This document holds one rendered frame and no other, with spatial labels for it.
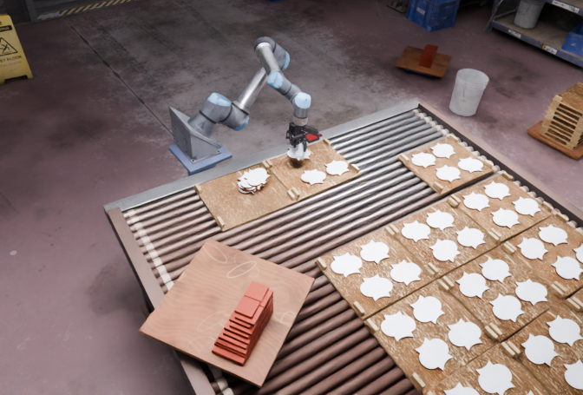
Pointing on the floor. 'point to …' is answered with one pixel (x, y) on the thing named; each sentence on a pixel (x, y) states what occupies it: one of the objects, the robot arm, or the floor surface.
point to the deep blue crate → (432, 8)
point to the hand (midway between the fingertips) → (298, 153)
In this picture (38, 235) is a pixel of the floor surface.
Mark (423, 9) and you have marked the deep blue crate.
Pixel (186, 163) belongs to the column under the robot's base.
